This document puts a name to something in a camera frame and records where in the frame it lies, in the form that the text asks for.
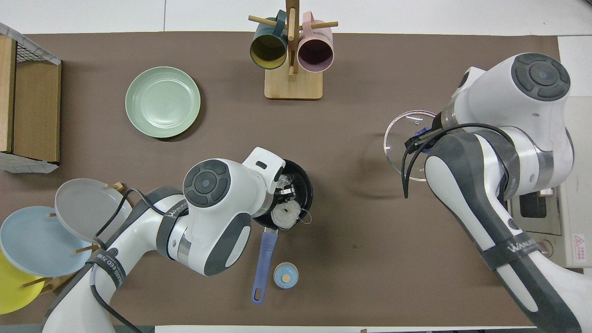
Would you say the black pot with blue handle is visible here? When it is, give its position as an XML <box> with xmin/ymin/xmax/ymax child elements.
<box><xmin>252</xmin><ymin>159</ymin><xmax>315</xmax><ymax>305</ymax></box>

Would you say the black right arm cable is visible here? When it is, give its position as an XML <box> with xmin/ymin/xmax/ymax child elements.
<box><xmin>401</xmin><ymin>123</ymin><xmax>510</xmax><ymax>200</ymax></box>

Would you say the wooden mug tree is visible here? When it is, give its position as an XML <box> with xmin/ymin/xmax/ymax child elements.
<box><xmin>248</xmin><ymin>0</ymin><xmax>339</xmax><ymax>100</ymax></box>

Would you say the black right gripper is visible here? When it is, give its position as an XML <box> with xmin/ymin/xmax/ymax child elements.
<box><xmin>405</xmin><ymin>131</ymin><xmax>440</xmax><ymax>154</ymax></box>

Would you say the brown table mat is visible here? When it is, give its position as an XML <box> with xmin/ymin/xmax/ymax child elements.
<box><xmin>0</xmin><ymin>31</ymin><xmax>570</xmax><ymax>327</ymax></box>

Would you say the grey patterned cloth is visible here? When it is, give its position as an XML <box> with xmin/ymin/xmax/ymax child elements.
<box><xmin>0</xmin><ymin>152</ymin><xmax>61</xmax><ymax>174</ymax></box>

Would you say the blue plate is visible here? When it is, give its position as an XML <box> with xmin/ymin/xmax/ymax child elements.
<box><xmin>0</xmin><ymin>206</ymin><xmax>94</xmax><ymax>278</ymax></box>

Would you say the small blue knob lid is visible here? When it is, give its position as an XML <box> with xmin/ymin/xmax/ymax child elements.
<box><xmin>273</xmin><ymin>262</ymin><xmax>300</xmax><ymax>290</ymax></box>

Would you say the black wire basket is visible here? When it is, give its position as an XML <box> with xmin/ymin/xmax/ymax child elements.
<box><xmin>0</xmin><ymin>22</ymin><xmax>62</xmax><ymax>66</ymax></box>

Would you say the green plate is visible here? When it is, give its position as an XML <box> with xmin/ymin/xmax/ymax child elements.
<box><xmin>125</xmin><ymin>66</ymin><xmax>202</xmax><ymax>139</ymax></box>

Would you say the beige toaster oven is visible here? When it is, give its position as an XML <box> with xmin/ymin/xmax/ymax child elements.
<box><xmin>506</xmin><ymin>96</ymin><xmax>592</xmax><ymax>269</ymax></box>

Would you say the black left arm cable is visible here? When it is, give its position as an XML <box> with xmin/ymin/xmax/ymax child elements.
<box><xmin>90</xmin><ymin>188</ymin><xmax>186</xmax><ymax>333</ymax></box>

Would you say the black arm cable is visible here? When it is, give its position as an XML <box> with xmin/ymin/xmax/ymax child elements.
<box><xmin>401</xmin><ymin>123</ymin><xmax>510</xmax><ymax>200</ymax></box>
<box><xmin>90</xmin><ymin>188</ymin><xmax>186</xmax><ymax>333</ymax></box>

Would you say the yellow plate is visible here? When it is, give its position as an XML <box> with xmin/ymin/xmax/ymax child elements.
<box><xmin>0</xmin><ymin>250</ymin><xmax>46</xmax><ymax>315</ymax></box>

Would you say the grey plate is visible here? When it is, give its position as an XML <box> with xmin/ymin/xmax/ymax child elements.
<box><xmin>55</xmin><ymin>178</ymin><xmax>136</xmax><ymax>245</ymax></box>

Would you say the pink mug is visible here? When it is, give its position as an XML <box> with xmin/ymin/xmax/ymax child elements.
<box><xmin>297</xmin><ymin>12</ymin><xmax>335</xmax><ymax>74</ymax></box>

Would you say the wooden shelf box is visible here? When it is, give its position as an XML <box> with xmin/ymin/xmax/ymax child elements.
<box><xmin>0</xmin><ymin>35</ymin><xmax>62</xmax><ymax>163</ymax></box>

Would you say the teal mug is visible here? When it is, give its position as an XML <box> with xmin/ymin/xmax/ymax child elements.
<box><xmin>250</xmin><ymin>10</ymin><xmax>289</xmax><ymax>70</ymax></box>

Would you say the wooden plate rack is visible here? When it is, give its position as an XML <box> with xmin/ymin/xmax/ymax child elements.
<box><xmin>20</xmin><ymin>182</ymin><xmax>126</xmax><ymax>295</ymax></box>

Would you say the glass lid with blue knob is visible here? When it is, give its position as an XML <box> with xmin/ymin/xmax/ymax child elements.
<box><xmin>384</xmin><ymin>110</ymin><xmax>445</xmax><ymax>182</ymax></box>

